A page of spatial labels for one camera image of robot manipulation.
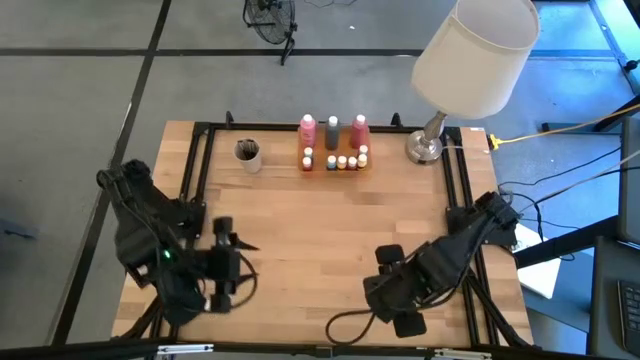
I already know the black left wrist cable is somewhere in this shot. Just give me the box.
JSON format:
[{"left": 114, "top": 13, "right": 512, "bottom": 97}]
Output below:
[{"left": 227, "top": 251, "right": 260, "bottom": 312}]

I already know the silver lamp cream shade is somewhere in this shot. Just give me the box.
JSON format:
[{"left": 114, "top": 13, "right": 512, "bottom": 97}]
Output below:
[{"left": 403, "top": 0, "right": 542, "bottom": 166}]

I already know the large coral paint bottle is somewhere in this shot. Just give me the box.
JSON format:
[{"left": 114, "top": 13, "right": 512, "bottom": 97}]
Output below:
[{"left": 349, "top": 113, "right": 371, "bottom": 149}]

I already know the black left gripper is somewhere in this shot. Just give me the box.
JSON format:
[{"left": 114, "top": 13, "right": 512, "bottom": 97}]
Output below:
[{"left": 202, "top": 216, "right": 261, "bottom": 315}]

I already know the orange translucent plastic tray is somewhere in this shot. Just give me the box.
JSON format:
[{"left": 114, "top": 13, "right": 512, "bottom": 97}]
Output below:
[{"left": 297, "top": 133, "right": 374, "bottom": 174}]

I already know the grey cabinet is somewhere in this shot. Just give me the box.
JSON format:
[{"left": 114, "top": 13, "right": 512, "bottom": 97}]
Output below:
[{"left": 618, "top": 115, "right": 640, "bottom": 246}]

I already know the black aluminium rig frame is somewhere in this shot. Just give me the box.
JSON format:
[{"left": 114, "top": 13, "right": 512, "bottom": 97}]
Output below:
[{"left": 0, "top": 119, "right": 640, "bottom": 360}]

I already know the white flat box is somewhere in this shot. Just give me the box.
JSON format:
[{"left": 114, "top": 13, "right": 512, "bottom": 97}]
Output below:
[{"left": 513, "top": 222, "right": 563, "bottom": 300}]

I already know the white paper cup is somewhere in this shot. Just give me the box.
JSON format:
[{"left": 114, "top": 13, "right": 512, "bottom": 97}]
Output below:
[{"left": 233, "top": 138, "right": 264, "bottom": 174}]

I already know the black metal beam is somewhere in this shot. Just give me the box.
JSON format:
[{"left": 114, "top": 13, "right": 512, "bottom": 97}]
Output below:
[{"left": 513, "top": 214, "right": 621, "bottom": 270}]

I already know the dark grey desk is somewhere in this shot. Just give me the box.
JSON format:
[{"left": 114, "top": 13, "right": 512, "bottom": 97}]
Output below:
[{"left": 587, "top": 234, "right": 640, "bottom": 360}]

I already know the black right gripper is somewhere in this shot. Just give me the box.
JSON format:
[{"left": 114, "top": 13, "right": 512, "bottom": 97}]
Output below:
[{"left": 363, "top": 243, "right": 437, "bottom": 339}]

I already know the black floor fan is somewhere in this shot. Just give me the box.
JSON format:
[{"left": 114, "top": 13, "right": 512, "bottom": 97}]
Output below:
[{"left": 242, "top": 0, "right": 299, "bottom": 67}]

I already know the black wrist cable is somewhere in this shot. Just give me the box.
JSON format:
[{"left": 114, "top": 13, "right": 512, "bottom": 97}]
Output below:
[
  {"left": 324, "top": 289, "right": 466, "bottom": 346},
  {"left": 227, "top": 251, "right": 260, "bottom": 312}
]

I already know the large grey paint bottle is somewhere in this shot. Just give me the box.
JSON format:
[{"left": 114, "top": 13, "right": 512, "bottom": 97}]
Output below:
[{"left": 324, "top": 114, "right": 342, "bottom": 151}]

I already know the yellow power cable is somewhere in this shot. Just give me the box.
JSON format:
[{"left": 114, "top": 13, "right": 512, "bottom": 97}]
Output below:
[{"left": 487, "top": 102, "right": 640, "bottom": 151}]

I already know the black keyboard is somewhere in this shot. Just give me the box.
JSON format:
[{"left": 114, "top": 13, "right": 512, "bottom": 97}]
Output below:
[{"left": 617, "top": 279, "right": 640, "bottom": 344}]

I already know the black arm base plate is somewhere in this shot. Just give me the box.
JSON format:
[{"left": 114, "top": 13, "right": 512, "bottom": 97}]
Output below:
[
  {"left": 446, "top": 205, "right": 519, "bottom": 247},
  {"left": 172, "top": 199, "right": 207, "bottom": 240}
]

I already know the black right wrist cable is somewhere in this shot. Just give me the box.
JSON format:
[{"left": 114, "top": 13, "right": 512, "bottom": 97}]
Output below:
[{"left": 324, "top": 289, "right": 466, "bottom": 346}]

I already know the large pink paint bottle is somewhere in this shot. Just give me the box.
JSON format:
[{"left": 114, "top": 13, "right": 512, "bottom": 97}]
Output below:
[{"left": 298, "top": 113, "right": 318, "bottom": 149}]

